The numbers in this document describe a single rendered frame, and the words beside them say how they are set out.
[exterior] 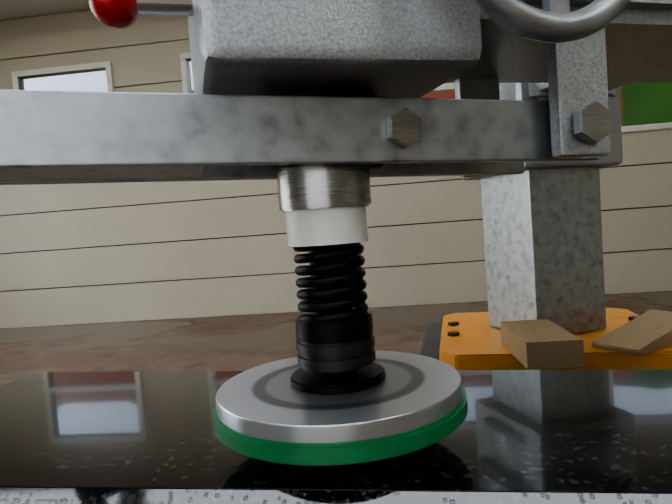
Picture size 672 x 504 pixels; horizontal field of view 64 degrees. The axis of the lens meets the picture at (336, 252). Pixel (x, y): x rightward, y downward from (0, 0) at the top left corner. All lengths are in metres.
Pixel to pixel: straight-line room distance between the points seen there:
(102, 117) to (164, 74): 6.99
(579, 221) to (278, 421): 1.01
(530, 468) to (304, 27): 0.36
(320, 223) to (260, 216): 6.34
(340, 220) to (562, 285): 0.90
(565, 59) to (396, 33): 0.16
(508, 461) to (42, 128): 0.41
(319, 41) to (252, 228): 6.45
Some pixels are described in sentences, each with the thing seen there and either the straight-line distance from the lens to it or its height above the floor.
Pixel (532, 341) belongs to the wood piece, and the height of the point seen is 0.83.
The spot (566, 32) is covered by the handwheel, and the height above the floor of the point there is 1.17.
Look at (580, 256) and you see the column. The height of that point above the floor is 0.95.
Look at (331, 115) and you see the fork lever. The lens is 0.41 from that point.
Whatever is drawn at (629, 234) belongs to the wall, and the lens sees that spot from 7.16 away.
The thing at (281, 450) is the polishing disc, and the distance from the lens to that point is 0.40.
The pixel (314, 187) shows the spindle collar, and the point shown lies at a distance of 0.43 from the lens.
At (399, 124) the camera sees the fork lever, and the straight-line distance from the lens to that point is 0.42.
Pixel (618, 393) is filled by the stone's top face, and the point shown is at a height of 0.87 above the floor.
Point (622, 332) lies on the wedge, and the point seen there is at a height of 0.80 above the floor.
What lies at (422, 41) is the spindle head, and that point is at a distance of 0.40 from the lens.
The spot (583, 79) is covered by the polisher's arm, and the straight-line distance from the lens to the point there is 0.49.
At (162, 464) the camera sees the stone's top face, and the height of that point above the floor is 0.87.
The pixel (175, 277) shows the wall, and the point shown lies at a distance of 7.16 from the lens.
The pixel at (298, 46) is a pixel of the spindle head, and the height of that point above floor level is 1.18.
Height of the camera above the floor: 1.06
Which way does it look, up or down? 3 degrees down
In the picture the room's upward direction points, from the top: 4 degrees counter-clockwise
